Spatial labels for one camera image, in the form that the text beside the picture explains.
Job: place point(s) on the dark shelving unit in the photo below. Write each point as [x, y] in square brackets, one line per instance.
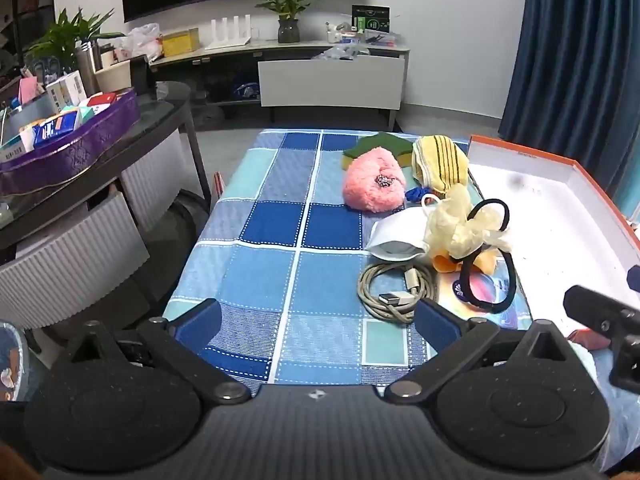
[30, 10]

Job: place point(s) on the white router with antennas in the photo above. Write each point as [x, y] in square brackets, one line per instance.
[227, 42]

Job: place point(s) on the dark round object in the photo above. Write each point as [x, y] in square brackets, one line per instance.
[185, 220]

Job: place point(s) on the clear plastic bag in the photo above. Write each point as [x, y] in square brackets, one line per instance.
[342, 52]

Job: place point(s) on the green and black box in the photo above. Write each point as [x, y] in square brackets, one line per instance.
[370, 17]

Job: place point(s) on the blue checkered blanket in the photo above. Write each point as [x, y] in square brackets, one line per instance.
[280, 240]

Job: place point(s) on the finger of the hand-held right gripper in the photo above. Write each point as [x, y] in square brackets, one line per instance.
[627, 365]
[597, 310]

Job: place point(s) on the leafy green potted plant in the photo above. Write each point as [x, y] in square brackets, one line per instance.
[65, 40]

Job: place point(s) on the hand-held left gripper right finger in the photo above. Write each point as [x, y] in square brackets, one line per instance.
[440, 325]

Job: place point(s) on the blue printed cloth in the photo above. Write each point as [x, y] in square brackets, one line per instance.
[12, 360]

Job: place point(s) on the white face mask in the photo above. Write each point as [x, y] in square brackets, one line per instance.
[395, 235]

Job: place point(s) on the dark blue curtain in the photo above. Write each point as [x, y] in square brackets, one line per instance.
[565, 60]

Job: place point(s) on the black hair band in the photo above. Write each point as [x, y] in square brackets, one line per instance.
[466, 280]

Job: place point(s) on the pile of small desk items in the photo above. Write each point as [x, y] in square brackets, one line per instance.
[365, 37]

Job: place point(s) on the large white cabinet drawer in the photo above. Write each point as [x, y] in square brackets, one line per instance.
[330, 82]

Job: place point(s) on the long grey television cabinet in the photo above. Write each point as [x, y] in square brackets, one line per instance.
[300, 46]

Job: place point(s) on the yellow striped towel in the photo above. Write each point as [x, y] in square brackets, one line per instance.
[440, 160]

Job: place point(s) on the green and yellow sponge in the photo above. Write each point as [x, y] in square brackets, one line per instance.
[385, 142]

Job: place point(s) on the pink fluffy scrunchie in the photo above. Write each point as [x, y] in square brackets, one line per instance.
[370, 180]

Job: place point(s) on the white box with orange rim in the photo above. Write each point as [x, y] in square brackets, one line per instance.
[550, 220]

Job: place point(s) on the pile of small boxes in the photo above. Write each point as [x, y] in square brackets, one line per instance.
[55, 127]

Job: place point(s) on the dark curved side table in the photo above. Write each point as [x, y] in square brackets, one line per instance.
[150, 110]

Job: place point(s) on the steel thermos bottle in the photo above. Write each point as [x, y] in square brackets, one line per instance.
[87, 70]

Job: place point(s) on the yellow cardboard box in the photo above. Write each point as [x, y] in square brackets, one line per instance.
[180, 44]

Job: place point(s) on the colourful tissue packet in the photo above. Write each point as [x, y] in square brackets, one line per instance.
[487, 290]

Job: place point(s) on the purple tray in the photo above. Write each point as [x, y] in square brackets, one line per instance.
[75, 150]

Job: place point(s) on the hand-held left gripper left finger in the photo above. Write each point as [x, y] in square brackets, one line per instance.
[200, 321]

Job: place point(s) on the potted plant in dark vase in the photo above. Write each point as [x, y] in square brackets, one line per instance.
[288, 30]

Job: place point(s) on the white plastic bag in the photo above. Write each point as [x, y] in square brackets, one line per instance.
[142, 40]

